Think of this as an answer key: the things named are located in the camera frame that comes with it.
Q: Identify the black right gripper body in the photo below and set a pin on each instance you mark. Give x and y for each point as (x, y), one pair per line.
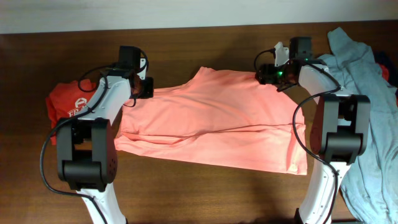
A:
(277, 74)

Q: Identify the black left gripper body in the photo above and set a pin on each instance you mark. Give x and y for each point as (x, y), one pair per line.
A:
(146, 89)

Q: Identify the salmon pink t-shirt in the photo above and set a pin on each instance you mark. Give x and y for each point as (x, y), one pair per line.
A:
(220, 117)

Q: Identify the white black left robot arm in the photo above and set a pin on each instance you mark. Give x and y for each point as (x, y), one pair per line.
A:
(86, 154)

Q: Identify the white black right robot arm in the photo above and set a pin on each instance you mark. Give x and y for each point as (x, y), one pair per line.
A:
(339, 132)

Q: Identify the red folded printed t-shirt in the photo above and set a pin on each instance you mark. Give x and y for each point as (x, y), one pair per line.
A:
(66, 99)

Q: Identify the dark red garment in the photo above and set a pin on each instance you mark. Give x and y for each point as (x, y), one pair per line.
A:
(389, 70)

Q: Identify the light blue t-shirt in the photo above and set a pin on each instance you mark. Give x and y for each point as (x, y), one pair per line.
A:
(370, 186)

